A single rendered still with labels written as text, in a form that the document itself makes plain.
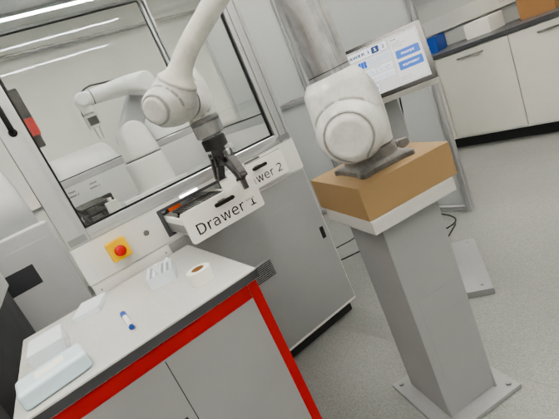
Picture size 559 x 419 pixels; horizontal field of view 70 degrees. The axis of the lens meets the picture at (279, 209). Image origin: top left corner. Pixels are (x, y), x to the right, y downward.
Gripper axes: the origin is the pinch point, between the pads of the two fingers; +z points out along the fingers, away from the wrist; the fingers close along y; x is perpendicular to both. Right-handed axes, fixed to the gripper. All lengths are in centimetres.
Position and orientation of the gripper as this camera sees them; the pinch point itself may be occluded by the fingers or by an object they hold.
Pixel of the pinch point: (239, 195)
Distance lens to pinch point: 128.4
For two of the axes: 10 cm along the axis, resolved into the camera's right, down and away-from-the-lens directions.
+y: -5.1, -0.3, 8.6
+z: 3.9, 8.8, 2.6
